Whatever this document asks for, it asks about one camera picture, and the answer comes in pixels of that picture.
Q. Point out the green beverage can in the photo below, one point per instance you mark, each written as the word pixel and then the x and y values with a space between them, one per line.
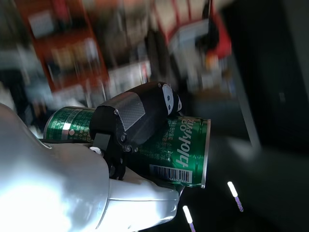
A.
pixel 178 149

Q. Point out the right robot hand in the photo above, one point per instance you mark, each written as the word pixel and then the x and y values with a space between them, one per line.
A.
pixel 48 183

